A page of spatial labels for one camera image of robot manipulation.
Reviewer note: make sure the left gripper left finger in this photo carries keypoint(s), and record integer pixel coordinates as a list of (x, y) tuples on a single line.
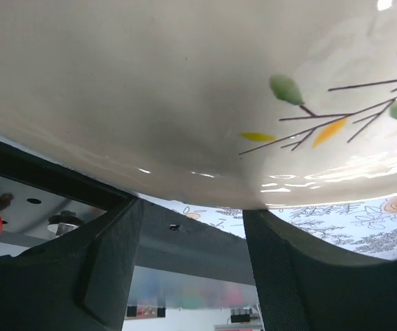
[(79, 281)]

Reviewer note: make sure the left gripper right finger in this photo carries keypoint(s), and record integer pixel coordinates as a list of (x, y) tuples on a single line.
[(305, 283)]

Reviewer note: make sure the cream leaf plate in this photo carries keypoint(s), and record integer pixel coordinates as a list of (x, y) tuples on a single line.
[(246, 104)]

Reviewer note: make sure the floral tablecloth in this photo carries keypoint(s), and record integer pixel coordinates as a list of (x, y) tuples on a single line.
[(367, 227)]

